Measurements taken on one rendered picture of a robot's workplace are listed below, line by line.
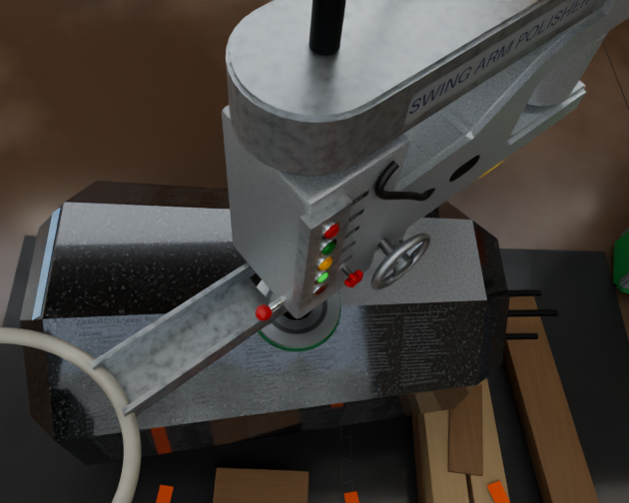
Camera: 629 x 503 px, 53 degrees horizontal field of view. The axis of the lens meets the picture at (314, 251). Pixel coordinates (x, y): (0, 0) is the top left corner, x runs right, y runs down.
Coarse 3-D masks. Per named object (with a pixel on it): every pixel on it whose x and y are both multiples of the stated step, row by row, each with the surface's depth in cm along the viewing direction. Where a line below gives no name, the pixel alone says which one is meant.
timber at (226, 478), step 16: (224, 480) 202; (240, 480) 203; (256, 480) 203; (272, 480) 203; (288, 480) 204; (304, 480) 204; (224, 496) 200; (240, 496) 200; (256, 496) 201; (272, 496) 201; (288, 496) 201; (304, 496) 202
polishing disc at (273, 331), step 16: (320, 304) 153; (336, 304) 153; (288, 320) 150; (304, 320) 150; (320, 320) 151; (336, 320) 151; (272, 336) 148; (288, 336) 148; (304, 336) 148; (320, 336) 149
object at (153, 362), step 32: (224, 288) 130; (256, 288) 132; (160, 320) 122; (192, 320) 127; (224, 320) 128; (256, 320) 124; (128, 352) 122; (160, 352) 124; (192, 352) 124; (224, 352) 124; (128, 384) 120; (160, 384) 116
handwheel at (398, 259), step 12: (384, 240) 124; (408, 240) 117; (420, 240) 118; (384, 252) 125; (396, 252) 116; (408, 252) 122; (420, 252) 127; (384, 264) 117; (396, 264) 121; (408, 264) 123; (372, 276) 120; (396, 276) 128
